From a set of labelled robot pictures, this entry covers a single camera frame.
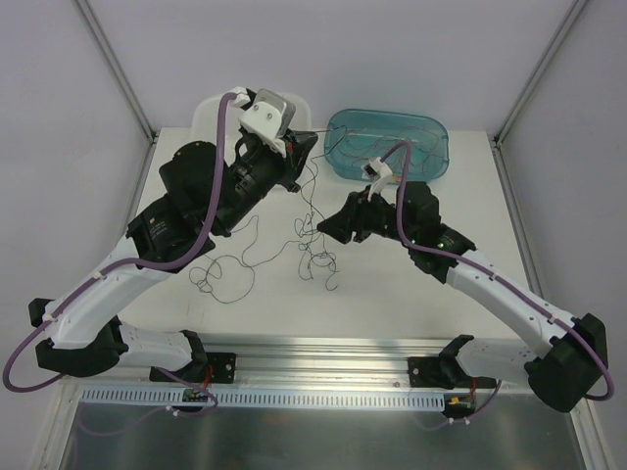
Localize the brown wire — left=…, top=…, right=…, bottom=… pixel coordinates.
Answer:
left=330, top=124, right=450, bottom=178

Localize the black wire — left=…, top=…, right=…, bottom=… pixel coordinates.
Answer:
left=188, top=126, right=349, bottom=305

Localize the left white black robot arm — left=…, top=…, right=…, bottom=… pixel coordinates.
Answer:
left=28, top=130, right=318, bottom=382

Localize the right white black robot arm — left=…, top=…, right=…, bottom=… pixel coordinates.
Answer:
left=317, top=182, right=615, bottom=412

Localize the teal transparent plastic bin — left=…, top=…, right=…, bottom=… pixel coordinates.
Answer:
left=323, top=109, right=450, bottom=182

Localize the white plastic tub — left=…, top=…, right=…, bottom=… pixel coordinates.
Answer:
left=190, top=92, right=312, bottom=141

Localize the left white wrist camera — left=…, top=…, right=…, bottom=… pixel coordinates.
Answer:
left=230, top=87, right=296, bottom=158

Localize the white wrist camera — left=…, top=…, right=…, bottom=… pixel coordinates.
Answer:
left=230, top=87, right=296, bottom=158
left=362, top=158, right=393, bottom=201

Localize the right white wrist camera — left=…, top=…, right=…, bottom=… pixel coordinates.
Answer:
left=362, top=158, right=393, bottom=201

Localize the right aluminium frame post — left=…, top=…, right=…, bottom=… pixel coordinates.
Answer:
left=493, top=0, right=592, bottom=149

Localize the aluminium frame post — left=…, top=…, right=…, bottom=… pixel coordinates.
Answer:
left=72, top=0, right=158, bottom=143
left=493, top=0, right=592, bottom=149

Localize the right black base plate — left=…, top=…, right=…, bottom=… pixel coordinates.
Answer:
left=407, top=356, right=497, bottom=390

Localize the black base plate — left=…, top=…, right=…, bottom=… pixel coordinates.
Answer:
left=407, top=356, right=497, bottom=390
left=149, top=352, right=237, bottom=384

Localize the aluminium mounting rail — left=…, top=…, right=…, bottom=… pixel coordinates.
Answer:
left=59, top=332, right=588, bottom=395

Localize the left aluminium frame post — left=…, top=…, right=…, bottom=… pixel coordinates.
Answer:
left=72, top=0, right=158, bottom=143

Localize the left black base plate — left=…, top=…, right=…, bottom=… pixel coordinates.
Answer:
left=149, top=352, right=237, bottom=384

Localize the white slotted cable duct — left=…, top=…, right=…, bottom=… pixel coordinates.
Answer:
left=81, top=386, right=445, bottom=412

